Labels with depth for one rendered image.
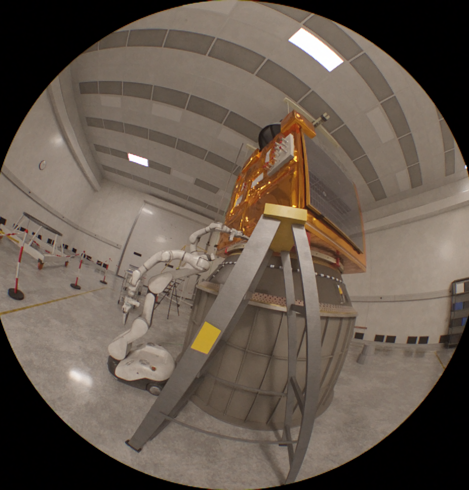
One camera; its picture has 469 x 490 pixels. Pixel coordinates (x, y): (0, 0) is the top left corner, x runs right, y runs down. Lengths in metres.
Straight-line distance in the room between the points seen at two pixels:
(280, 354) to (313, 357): 0.72
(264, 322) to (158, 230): 8.63
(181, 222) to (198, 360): 9.17
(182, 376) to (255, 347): 0.75
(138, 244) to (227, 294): 8.89
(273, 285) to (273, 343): 0.46
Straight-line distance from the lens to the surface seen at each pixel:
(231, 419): 1.62
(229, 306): 0.45
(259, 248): 0.48
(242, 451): 1.44
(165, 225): 9.38
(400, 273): 6.33
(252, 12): 4.26
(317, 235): 1.30
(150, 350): 1.79
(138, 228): 9.46
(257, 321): 1.16
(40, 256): 4.63
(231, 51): 4.18
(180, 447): 1.36
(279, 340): 1.19
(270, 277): 1.27
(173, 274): 1.36
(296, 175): 1.45
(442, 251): 6.66
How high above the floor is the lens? 1.21
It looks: 17 degrees up
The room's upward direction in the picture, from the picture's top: 14 degrees clockwise
